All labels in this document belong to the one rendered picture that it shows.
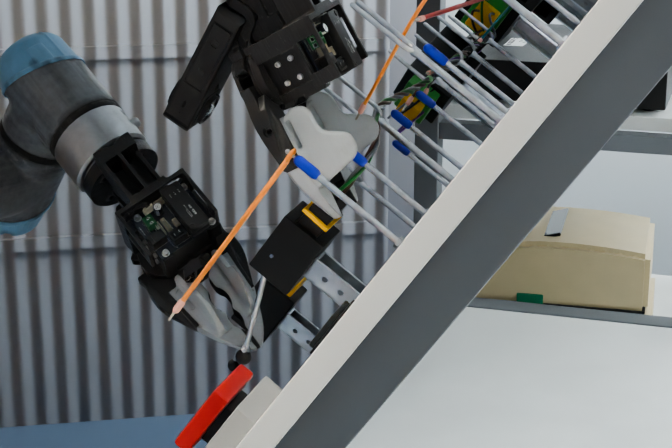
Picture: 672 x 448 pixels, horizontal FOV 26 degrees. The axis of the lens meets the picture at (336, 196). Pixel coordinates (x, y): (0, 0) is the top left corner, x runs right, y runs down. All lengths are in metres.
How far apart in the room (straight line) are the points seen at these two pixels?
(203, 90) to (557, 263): 1.12
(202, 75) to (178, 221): 0.15
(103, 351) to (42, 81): 2.30
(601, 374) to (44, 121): 0.83
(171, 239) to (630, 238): 1.14
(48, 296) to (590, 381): 1.96
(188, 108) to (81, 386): 2.50
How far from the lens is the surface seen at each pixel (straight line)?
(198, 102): 1.16
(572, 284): 2.21
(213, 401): 0.94
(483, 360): 1.88
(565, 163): 0.94
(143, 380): 3.63
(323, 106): 1.17
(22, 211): 1.41
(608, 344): 1.95
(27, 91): 1.34
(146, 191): 1.25
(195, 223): 1.23
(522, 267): 2.20
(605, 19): 0.77
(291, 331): 1.53
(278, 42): 1.11
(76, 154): 1.30
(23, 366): 3.61
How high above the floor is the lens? 1.51
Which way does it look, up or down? 16 degrees down
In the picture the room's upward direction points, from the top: straight up
